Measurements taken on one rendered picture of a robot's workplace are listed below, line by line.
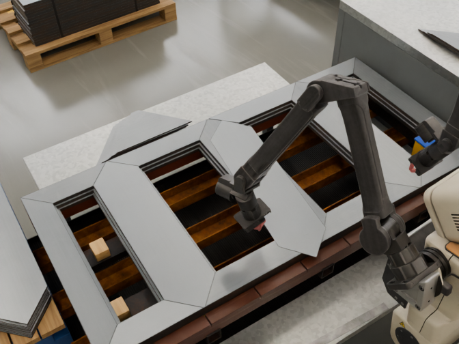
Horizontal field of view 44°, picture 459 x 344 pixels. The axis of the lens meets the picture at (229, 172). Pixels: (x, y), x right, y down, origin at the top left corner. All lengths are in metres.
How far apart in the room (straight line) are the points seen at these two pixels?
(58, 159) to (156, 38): 2.18
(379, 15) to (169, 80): 1.80
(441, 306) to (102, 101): 2.73
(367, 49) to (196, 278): 1.37
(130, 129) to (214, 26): 2.23
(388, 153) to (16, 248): 1.37
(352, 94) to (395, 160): 0.89
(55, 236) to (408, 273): 1.15
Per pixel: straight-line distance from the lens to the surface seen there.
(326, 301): 1.97
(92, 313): 1.79
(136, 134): 2.37
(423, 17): 2.65
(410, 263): 1.42
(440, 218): 1.47
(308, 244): 1.87
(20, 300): 1.89
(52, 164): 2.39
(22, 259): 1.98
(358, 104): 1.34
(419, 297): 1.46
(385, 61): 2.58
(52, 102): 3.96
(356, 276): 2.04
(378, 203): 1.40
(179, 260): 1.84
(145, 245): 1.89
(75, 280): 1.86
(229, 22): 4.54
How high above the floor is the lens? 2.36
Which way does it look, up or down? 46 degrees down
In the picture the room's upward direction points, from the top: 2 degrees counter-clockwise
